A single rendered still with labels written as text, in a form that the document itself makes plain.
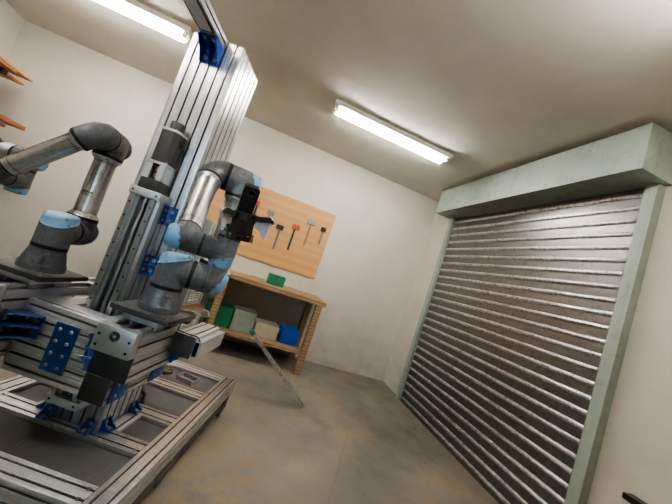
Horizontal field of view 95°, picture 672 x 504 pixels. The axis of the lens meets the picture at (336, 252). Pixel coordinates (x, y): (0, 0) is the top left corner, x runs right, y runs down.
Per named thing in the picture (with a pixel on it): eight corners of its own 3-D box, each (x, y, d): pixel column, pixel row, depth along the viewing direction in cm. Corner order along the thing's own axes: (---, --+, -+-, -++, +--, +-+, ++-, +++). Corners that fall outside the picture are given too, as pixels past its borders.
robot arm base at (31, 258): (41, 262, 129) (50, 240, 130) (74, 274, 129) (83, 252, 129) (2, 260, 114) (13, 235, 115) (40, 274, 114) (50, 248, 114)
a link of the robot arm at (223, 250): (195, 259, 104) (207, 229, 105) (228, 269, 109) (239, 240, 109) (195, 262, 97) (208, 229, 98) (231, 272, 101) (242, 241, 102)
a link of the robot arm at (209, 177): (205, 145, 123) (165, 229, 90) (232, 157, 128) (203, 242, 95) (198, 167, 130) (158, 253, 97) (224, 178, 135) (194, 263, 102)
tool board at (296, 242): (314, 279, 403) (336, 215, 411) (154, 226, 357) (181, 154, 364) (314, 278, 408) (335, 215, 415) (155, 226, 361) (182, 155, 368)
